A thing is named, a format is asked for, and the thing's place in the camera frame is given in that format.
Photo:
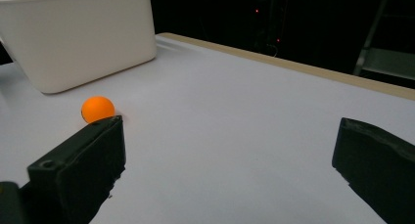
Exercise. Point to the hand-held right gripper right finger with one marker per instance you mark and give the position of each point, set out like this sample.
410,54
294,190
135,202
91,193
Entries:
378,165

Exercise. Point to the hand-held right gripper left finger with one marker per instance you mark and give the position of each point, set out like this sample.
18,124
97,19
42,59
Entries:
81,165

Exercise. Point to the orange ball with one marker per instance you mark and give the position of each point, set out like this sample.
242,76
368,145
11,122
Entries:
98,108

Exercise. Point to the white plastic bin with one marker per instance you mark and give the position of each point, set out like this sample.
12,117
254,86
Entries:
81,38

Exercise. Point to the grey metal stand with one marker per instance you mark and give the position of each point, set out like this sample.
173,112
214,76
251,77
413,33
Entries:
385,59

